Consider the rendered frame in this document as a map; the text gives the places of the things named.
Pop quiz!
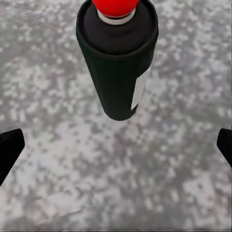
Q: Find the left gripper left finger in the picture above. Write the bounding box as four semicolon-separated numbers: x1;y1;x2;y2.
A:
0;129;25;186

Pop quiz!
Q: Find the insectifuge atomizer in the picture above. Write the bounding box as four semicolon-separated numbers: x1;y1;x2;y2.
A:
76;0;159;121

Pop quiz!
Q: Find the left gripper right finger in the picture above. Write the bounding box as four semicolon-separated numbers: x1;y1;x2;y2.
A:
217;128;232;167

